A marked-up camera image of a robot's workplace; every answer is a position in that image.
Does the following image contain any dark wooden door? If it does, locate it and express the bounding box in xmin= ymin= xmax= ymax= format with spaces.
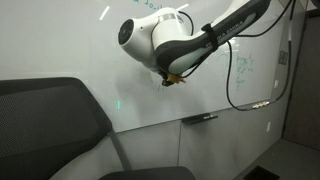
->
xmin=283 ymin=9 xmax=320 ymax=150

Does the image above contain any grey wall switch panel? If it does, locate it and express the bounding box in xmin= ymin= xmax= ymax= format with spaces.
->
xmin=279 ymin=51 xmax=288 ymax=65

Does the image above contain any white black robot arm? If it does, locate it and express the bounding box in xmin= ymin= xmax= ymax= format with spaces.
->
xmin=118 ymin=0 xmax=271 ymax=86

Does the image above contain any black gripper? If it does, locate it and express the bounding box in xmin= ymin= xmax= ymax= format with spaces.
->
xmin=158 ymin=71 xmax=174 ymax=87

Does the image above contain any black floor mat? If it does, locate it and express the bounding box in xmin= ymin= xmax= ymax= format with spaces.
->
xmin=244 ymin=166 xmax=280 ymax=180

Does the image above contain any white wall whiteboard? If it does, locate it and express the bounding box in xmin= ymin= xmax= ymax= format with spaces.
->
xmin=0 ymin=0 xmax=283 ymax=132

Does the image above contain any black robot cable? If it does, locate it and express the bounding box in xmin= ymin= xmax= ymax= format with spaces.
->
xmin=179 ymin=0 xmax=298 ymax=112

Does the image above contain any black mesh office chair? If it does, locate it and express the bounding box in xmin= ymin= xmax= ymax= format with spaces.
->
xmin=0 ymin=77 xmax=197 ymax=180

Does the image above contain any white wall outlet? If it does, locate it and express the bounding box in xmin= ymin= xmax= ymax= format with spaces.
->
xmin=266 ymin=122 xmax=271 ymax=132

